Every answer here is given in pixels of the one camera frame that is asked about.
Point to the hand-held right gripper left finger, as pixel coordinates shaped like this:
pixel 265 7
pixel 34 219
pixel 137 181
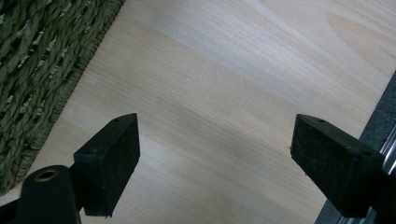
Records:
pixel 107 165

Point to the metal table edge rail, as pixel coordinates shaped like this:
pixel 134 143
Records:
pixel 378 133

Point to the green woven straw mat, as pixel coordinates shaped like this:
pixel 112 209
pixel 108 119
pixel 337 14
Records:
pixel 37 68

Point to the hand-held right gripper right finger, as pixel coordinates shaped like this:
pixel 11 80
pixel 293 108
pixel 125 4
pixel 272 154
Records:
pixel 336 161

